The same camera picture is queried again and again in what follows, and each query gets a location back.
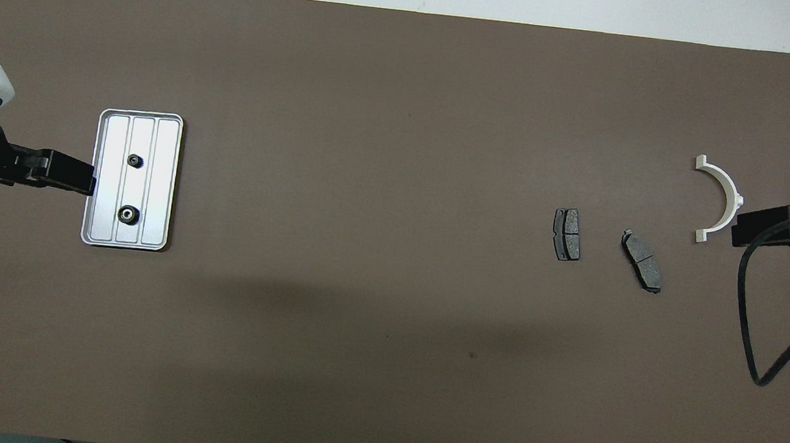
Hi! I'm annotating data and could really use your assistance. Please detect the long dark brake pad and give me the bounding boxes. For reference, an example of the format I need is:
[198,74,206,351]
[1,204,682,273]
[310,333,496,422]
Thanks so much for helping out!
[615,228,668,295]

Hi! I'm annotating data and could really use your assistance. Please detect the silver metal tray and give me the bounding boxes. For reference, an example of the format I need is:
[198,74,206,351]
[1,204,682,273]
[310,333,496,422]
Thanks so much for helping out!
[79,106,185,254]

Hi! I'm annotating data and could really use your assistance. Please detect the white half-ring bracket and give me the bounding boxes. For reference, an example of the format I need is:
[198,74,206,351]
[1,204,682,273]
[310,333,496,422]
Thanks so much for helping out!
[686,154,748,248]

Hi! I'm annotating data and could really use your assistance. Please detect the short dark brake pad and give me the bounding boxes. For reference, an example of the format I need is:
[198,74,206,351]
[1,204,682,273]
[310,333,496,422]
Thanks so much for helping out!
[550,206,586,263]

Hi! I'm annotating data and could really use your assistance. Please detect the brown table mat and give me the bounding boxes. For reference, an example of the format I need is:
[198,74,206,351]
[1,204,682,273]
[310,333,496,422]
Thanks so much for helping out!
[0,0,790,443]

